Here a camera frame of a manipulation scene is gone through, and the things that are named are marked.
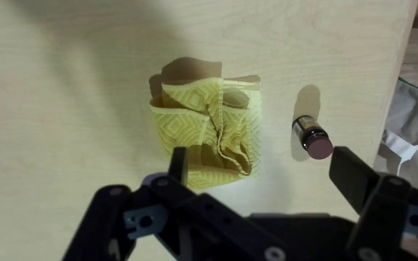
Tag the crumpled yellow patterned cloth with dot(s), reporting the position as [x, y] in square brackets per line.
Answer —
[209, 127]

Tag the white plastic bag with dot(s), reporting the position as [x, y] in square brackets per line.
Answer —
[410, 134]

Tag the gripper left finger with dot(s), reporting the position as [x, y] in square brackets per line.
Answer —
[180, 214]

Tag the small dark glass bottle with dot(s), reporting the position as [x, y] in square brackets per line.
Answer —
[308, 131]

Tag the pink bottle cap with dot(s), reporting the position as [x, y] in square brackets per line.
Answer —
[319, 146]

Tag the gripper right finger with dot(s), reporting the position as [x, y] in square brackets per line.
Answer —
[383, 203]

